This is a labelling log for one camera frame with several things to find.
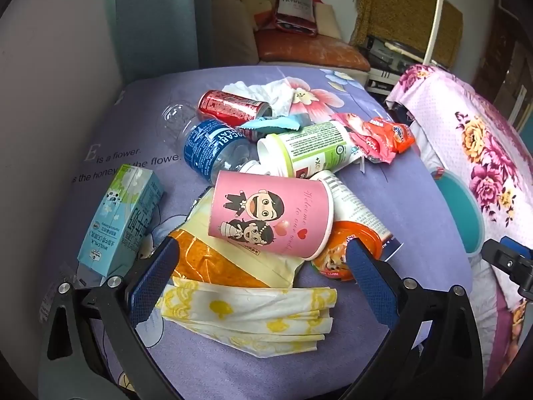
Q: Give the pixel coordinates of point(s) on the orange instant noodle cup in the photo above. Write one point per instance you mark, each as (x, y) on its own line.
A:
(333, 258)

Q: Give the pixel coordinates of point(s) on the white cup green label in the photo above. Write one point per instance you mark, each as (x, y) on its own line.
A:
(312, 146)

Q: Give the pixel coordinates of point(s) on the blue label water bottle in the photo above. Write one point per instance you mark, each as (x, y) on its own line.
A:
(208, 143)

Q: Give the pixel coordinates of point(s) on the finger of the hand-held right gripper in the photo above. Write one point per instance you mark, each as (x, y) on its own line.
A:
(504, 260)

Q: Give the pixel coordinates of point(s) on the red gift bag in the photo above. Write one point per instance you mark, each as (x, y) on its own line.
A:
(295, 4)

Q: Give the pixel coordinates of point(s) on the beige sofa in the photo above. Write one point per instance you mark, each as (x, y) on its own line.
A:
(233, 29)

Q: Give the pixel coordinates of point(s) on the orange and cream snack bag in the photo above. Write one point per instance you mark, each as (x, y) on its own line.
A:
(216, 258)

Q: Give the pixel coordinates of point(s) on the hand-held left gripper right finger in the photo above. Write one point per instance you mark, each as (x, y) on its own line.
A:
(370, 279)

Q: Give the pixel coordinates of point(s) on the low white black table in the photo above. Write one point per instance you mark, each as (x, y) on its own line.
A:
(379, 81)

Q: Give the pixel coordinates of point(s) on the white cushion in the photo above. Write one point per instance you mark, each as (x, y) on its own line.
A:
(329, 23)

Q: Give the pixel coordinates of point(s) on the teal plastic bin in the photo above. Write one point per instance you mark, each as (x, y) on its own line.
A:
(458, 208)

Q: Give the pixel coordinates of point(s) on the white printed cardboard box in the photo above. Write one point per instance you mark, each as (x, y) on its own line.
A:
(358, 212)

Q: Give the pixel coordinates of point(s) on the pink snack wrapper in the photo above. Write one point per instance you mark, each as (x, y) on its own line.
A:
(362, 133)

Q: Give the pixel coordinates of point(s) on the white tissue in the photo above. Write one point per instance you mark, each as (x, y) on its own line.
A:
(275, 91)

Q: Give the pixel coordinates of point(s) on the pink cartoon paper cup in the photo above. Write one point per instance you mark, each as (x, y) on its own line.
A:
(270, 216)

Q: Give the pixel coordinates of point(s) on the orange snack wrapper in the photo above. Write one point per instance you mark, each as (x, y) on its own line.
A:
(399, 135)

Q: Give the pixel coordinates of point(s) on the pink floral blanket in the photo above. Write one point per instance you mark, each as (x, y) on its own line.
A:
(479, 133)

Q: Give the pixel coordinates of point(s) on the red soda can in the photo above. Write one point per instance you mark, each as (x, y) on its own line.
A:
(229, 105)

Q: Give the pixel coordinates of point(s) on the orange leather seat cushion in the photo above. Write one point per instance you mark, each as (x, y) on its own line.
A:
(308, 50)

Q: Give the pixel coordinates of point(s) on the yellow brown patterned cloth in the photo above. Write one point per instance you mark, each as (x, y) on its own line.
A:
(395, 0)

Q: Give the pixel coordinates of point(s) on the black audio device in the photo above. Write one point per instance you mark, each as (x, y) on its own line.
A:
(383, 50)

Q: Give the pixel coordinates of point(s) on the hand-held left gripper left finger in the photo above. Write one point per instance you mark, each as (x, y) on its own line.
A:
(152, 277)

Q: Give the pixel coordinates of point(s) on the light blue milk carton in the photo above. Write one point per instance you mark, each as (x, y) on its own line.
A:
(120, 216)

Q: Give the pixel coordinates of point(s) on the yellow print folded tissue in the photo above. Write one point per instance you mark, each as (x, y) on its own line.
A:
(250, 316)

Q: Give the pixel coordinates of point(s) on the light blue snack packet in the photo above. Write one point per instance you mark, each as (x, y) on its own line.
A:
(270, 124)

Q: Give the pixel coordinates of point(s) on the yellow cushion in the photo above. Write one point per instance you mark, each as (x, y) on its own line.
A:
(258, 4)

